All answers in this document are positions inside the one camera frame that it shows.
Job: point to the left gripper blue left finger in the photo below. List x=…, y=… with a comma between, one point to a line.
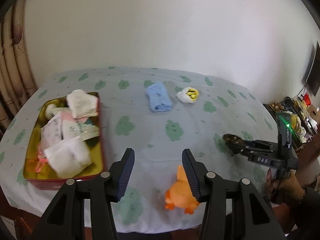
x=121, y=172

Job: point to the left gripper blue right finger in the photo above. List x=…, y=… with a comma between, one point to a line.
x=196, y=173

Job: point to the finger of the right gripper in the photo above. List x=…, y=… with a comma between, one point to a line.
x=260, y=144

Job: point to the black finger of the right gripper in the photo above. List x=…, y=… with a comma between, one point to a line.
x=250, y=150

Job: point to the orange plush toy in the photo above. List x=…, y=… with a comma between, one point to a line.
x=179, y=194

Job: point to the white towel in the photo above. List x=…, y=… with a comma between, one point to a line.
x=68, y=157

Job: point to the white yellow fluffy pouch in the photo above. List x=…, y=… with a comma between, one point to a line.
x=188, y=95

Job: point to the white knitted sock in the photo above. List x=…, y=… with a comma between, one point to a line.
x=82, y=104

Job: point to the light blue towel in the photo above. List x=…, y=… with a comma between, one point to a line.
x=159, y=100

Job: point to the small white round plush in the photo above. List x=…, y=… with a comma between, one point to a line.
x=49, y=112

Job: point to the person right hand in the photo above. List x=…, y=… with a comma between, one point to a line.
x=289, y=189

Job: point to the cluttered side table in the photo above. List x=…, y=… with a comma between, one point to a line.
x=304, y=126

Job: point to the red gold tin box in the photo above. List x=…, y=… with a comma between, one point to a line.
x=47, y=178

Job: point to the pink white printed packet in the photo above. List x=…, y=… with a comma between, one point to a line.
x=84, y=128

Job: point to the blue green cloud tablecloth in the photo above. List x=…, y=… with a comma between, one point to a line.
x=158, y=139

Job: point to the white floral cloth pouch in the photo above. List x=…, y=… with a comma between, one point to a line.
x=51, y=133

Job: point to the pink ribbon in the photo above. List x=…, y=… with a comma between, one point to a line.
x=41, y=160

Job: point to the beige patterned curtain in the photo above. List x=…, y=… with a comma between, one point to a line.
x=17, y=80

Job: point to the black wall television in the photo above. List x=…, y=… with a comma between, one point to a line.
x=313, y=79

